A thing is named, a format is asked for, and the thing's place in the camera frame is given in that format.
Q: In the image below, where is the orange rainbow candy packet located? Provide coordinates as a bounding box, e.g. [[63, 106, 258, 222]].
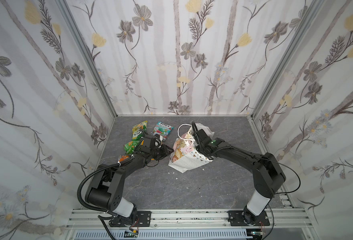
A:
[[117, 155, 130, 163]]

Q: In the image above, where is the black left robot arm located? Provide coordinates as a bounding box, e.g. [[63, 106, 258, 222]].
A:
[[76, 134, 174, 240]]

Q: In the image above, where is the green yellow Fox's candy bag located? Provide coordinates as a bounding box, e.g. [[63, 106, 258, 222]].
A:
[[132, 121, 147, 141]]

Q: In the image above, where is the patterned white paper bag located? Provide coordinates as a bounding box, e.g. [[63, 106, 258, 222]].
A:
[[168, 124, 213, 173]]

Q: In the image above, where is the aluminium mounting rail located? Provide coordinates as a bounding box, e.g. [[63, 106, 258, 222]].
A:
[[65, 209, 313, 231]]

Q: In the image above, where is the white slotted cable duct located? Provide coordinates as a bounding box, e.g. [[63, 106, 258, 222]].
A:
[[73, 229, 253, 240]]

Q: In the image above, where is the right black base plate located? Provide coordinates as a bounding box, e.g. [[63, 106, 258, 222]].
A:
[[228, 210, 271, 227]]

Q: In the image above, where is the green corn chips bag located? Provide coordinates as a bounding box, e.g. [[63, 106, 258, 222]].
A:
[[123, 140, 140, 155]]

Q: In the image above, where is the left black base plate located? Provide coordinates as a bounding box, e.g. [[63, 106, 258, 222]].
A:
[[108, 211, 151, 228]]

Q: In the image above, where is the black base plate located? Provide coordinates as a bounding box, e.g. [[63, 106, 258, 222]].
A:
[[228, 210, 271, 227], [108, 211, 151, 228]]

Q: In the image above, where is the teal Fox's candy bag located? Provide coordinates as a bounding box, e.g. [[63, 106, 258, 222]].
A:
[[151, 122, 173, 142]]

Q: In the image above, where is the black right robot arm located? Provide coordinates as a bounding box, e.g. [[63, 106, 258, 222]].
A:
[[192, 122, 286, 225]]

